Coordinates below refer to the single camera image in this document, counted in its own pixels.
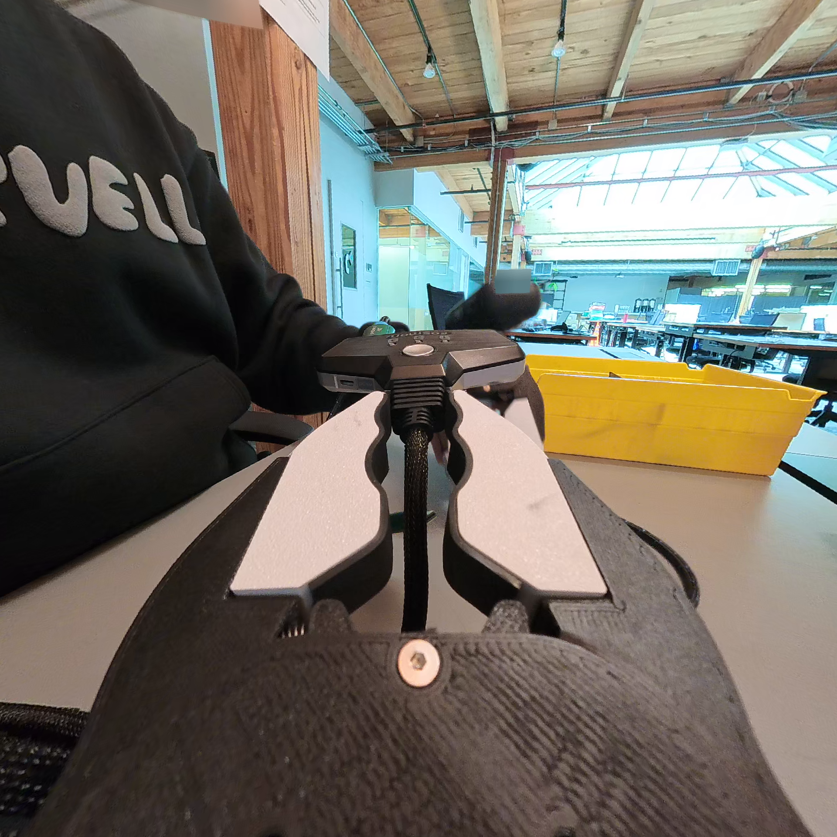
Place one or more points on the person's left forearm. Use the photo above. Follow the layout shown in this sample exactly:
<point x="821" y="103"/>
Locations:
<point x="288" y="340"/>

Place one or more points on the yellow plastic bin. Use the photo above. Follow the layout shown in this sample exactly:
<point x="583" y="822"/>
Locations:
<point x="660" y="425"/>

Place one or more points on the hanging light bulb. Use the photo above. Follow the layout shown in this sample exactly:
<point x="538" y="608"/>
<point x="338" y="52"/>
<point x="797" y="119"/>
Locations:
<point x="558" y="47"/>
<point x="429" y="69"/>

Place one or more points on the wooden post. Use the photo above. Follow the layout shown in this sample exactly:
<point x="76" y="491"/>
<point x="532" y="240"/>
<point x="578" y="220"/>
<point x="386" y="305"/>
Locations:
<point x="261" y="163"/>

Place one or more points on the black office chair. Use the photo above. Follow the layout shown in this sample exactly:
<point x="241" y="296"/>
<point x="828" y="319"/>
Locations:
<point x="444" y="307"/>

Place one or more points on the glass partition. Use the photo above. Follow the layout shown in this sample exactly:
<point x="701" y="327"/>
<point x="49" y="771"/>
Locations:
<point x="412" y="274"/>

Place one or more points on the grey desk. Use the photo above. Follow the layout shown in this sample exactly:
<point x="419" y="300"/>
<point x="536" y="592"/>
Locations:
<point x="752" y="556"/>

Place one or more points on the black chair armrest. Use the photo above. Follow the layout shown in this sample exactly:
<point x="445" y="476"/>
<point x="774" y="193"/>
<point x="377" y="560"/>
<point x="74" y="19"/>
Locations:
<point x="274" y="428"/>

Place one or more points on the white paper sheet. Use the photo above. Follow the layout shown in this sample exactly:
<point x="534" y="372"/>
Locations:
<point x="301" y="26"/>

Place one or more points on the red steel column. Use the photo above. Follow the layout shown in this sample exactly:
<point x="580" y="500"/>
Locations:
<point x="497" y="216"/>

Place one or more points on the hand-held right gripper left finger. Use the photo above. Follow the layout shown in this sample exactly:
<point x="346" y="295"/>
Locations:
<point x="320" y="497"/>

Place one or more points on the black hub with metal button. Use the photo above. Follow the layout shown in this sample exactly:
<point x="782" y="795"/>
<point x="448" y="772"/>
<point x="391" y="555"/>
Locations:
<point x="477" y="356"/>

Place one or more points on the dark office desk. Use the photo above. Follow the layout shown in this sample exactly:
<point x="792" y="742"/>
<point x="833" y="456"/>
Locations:
<point x="556" y="337"/>
<point x="771" y="346"/>

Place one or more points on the person's black hoodie torso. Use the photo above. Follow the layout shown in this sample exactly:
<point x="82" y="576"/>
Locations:
<point x="98" y="340"/>

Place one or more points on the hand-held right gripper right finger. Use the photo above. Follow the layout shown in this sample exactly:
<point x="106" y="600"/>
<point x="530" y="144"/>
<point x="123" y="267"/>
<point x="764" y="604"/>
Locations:
<point x="523" y="516"/>

